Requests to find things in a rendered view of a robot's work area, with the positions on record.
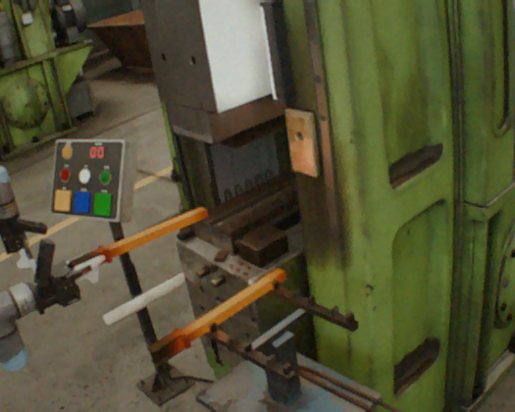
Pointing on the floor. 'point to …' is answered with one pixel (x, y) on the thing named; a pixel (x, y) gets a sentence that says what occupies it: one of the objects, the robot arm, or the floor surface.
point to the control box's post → (134, 291)
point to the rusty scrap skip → (127, 41)
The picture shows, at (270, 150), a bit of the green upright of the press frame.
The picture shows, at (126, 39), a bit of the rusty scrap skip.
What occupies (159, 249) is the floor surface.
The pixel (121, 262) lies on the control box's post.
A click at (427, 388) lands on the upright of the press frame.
